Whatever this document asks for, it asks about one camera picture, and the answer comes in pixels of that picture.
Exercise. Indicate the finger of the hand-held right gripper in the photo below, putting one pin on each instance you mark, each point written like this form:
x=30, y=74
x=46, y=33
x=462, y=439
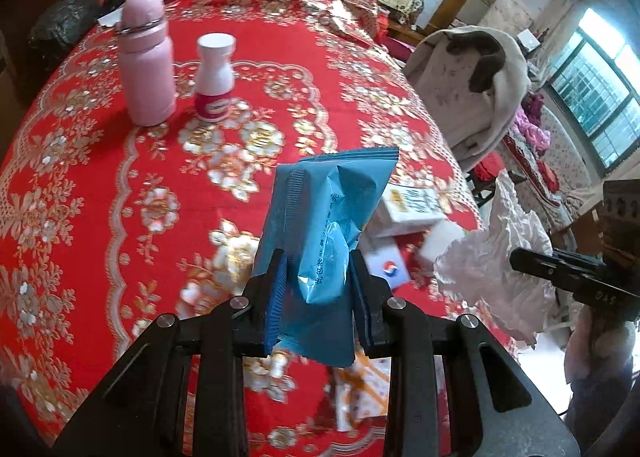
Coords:
x=550, y=262

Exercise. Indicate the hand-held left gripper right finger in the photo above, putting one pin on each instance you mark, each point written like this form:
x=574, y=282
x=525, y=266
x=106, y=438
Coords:
x=362, y=302

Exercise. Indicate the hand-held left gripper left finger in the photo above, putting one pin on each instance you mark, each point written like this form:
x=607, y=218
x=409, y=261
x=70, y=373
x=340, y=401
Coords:
x=277, y=302

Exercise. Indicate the white medicine box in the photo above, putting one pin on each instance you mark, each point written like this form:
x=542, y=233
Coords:
x=387, y=267

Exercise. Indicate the white plastic wrapper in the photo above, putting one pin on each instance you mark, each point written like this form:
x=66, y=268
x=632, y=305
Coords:
x=490, y=267

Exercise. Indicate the blue plastic wrapper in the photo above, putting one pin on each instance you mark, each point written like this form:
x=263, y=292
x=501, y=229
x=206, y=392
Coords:
x=320, y=217

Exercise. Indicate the green white milk carton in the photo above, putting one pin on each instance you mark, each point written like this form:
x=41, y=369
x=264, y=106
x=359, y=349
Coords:
x=410, y=209

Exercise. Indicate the floral sofa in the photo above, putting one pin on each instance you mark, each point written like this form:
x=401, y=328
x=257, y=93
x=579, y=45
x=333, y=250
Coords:
x=565, y=167

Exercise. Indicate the orange white packet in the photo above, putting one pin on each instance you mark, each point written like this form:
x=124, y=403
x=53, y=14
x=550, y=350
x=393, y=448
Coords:
x=365, y=387

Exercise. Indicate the pink clothes pile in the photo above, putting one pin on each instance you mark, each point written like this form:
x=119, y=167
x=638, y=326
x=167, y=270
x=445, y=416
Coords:
x=532, y=122

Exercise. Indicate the window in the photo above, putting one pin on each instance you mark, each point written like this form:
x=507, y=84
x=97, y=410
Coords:
x=595, y=87

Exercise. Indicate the cream jacket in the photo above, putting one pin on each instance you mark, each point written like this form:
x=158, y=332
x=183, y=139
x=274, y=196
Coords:
x=450, y=87

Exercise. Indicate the white pill bottle pink label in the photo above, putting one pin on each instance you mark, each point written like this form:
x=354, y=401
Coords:
x=214, y=77

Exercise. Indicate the black plastic bag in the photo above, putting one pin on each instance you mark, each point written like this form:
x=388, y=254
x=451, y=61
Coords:
x=65, y=17

